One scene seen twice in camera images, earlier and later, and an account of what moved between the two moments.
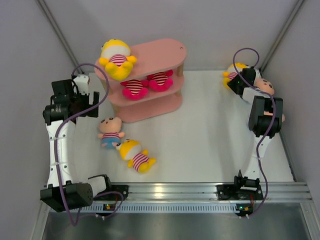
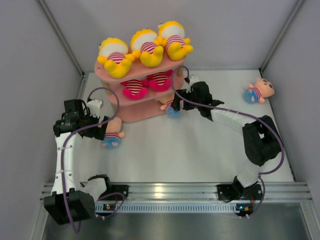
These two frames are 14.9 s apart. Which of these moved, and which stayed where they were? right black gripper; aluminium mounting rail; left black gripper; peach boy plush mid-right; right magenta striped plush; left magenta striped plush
Moved: peach boy plush mid-right; right black gripper; left black gripper
Stayed: right magenta striped plush; aluminium mounting rail; left magenta striped plush
